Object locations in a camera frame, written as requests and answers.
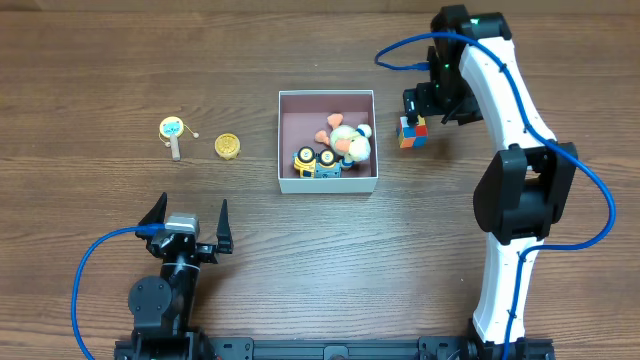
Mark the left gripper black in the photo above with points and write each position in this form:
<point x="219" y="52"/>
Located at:
<point x="201" y="250"/>

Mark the white plush duck toy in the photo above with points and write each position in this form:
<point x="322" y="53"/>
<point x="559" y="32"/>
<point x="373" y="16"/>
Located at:
<point x="350" y="143"/>

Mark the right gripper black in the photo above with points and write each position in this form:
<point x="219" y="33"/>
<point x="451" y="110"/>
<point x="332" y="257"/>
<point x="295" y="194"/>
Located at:
<point x="413" y="101"/>

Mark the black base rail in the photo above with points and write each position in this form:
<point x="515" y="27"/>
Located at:
<point x="239" y="348"/>

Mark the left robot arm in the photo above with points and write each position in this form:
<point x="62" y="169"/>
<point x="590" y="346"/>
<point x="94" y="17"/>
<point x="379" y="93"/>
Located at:
<point x="162" y="305"/>

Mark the yellow round gear toy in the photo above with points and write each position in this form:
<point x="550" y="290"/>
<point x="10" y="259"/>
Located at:
<point x="227" y="146"/>

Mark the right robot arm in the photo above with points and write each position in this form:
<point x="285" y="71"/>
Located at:
<point x="474" y="77"/>

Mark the multicoloured puzzle cube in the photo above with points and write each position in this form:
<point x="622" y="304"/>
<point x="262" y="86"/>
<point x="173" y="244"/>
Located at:
<point x="412" y="136"/>

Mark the small wooden rattle drum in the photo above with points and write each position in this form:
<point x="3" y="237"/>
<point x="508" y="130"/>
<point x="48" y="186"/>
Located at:
<point x="170" y="130"/>

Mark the white square cardboard box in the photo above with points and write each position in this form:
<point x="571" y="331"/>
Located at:
<point x="304" y="112"/>

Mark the yellow grey toy truck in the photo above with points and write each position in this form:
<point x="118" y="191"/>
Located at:
<point x="310" y="164"/>

